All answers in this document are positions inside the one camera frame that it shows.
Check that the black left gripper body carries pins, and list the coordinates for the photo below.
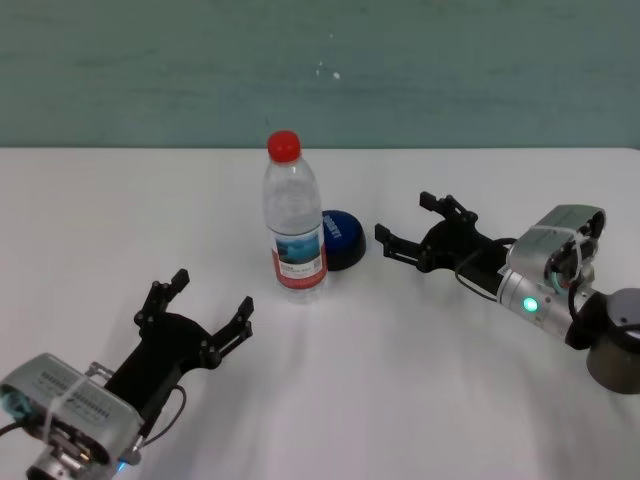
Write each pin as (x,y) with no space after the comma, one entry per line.
(160,350)

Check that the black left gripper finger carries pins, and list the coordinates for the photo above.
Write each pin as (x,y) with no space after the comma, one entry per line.
(235,330)
(161,295)

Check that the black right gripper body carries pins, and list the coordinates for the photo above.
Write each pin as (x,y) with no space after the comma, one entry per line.
(455,247)

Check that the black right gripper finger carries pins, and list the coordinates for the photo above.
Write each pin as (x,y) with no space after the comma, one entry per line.
(452,206)
(400,245)

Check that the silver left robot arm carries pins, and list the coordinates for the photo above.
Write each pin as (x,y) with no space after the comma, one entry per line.
(55,465)

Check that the blue push button black base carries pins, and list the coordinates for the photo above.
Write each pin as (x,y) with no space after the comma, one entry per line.
(345,240)

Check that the clear water bottle red cap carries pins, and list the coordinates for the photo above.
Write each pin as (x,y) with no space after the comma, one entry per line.
(294,225)

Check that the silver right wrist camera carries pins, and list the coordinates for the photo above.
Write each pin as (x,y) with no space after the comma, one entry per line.
(545,240)

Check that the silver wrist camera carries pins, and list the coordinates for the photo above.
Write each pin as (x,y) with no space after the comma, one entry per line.
(70,400)
(545,240)

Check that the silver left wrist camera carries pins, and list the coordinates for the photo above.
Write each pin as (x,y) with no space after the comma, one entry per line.
(70,400)

